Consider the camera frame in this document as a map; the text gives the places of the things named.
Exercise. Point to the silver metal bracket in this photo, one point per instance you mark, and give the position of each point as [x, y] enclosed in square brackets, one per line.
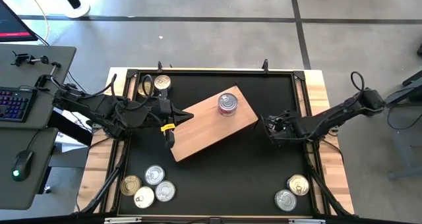
[306, 221]
[122, 220]

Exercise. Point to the black table edge clip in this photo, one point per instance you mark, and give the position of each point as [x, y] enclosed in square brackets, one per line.
[160, 67]
[265, 66]

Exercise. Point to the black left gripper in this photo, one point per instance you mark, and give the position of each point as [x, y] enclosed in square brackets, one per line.
[161, 113]

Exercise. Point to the white stand base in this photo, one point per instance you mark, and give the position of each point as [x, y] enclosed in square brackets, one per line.
[52, 6]

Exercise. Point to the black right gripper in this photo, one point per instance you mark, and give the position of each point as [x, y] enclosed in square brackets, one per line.
[287, 128]

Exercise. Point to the dark monitor with red bar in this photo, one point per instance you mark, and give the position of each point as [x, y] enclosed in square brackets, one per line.
[13, 23]

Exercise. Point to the blue label gold lid can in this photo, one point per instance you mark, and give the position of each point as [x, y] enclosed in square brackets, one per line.
[298, 184]

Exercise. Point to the green label gold lid can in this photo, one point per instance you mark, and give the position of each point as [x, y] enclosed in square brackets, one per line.
[130, 185]

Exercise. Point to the pale lid pull tab can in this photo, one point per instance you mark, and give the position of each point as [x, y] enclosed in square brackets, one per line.
[144, 197]

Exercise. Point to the black backlit keyboard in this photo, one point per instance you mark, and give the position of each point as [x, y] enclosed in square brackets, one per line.
[14, 105]

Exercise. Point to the black computer mouse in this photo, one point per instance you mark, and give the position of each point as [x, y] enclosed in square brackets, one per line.
[22, 166]

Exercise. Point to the black desk clamp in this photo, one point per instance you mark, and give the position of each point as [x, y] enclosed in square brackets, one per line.
[41, 81]
[19, 57]

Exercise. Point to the silver lid seafood can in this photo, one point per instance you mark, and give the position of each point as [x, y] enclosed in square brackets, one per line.
[165, 191]
[154, 175]

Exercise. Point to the gray metal stand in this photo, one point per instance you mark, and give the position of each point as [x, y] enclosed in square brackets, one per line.
[403, 141]

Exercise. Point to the wooden cutting board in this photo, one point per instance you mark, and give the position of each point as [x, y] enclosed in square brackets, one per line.
[204, 128]

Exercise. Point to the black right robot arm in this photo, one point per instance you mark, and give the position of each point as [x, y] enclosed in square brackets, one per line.
[329, 117]

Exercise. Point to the black table mat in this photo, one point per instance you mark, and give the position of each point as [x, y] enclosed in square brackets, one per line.
[230, 184]

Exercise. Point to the gray desk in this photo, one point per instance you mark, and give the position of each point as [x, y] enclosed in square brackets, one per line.
[19, 75]
[19, 197]

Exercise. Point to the red label seafood can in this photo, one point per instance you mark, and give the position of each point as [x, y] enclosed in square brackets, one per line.
[227, 114]
[227, 101]

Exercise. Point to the black desk leg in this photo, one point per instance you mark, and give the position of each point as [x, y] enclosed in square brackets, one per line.
[71, 130]

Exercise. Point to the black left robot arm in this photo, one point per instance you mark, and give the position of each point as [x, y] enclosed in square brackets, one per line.
[99, 108]

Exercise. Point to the blue label bronze lid can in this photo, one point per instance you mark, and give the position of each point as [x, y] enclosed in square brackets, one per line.
[162, 81]

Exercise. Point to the green label silver lid can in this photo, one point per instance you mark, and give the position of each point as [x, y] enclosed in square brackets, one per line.
[285, 200]

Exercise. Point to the gold lid seafood can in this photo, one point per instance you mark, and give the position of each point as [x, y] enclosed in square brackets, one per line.
[144, 90]

